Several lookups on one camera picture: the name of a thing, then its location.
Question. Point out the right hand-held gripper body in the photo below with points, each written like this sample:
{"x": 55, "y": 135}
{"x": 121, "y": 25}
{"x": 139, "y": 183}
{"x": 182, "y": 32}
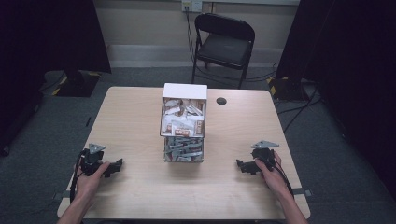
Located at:
{"x": 264, "y": 154}

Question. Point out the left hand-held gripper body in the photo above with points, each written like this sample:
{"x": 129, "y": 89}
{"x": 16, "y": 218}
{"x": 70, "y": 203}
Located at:
{"x": 91, "y": 159}

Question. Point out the person's left hand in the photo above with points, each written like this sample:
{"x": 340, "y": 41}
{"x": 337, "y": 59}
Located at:
{"x": 88, "y": 183}

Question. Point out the person's right hand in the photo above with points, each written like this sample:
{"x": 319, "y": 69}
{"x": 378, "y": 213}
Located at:
{"x": 273, "y": 178}

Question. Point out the pile of grey packets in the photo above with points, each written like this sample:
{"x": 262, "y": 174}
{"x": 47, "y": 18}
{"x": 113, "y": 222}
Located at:
{"x": 183, "y": 148}

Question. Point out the black stand base yellow tape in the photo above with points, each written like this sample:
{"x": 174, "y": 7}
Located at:
{"x": 288, "y": 88}
{"x": 77, "y": 83}

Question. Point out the pile of white brown packets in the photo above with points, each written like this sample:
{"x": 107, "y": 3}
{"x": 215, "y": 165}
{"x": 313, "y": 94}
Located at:
{"x": 183, "y": 117}

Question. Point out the white cardboard box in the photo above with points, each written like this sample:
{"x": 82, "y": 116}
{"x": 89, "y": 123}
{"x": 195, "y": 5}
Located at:
{"x": 184, "y": 90}

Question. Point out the black folding chair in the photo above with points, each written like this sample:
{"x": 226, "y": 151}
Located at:
{"x": 224, "y": 46}

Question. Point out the black curtain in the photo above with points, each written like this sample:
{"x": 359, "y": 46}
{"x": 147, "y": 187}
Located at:
{"x": 351, "y": 62}
{"x": 46, "y": 37}

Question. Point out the white wall socket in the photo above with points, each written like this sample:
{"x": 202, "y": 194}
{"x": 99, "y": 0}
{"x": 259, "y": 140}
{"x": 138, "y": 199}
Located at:
{"x": 192, "y": 5}

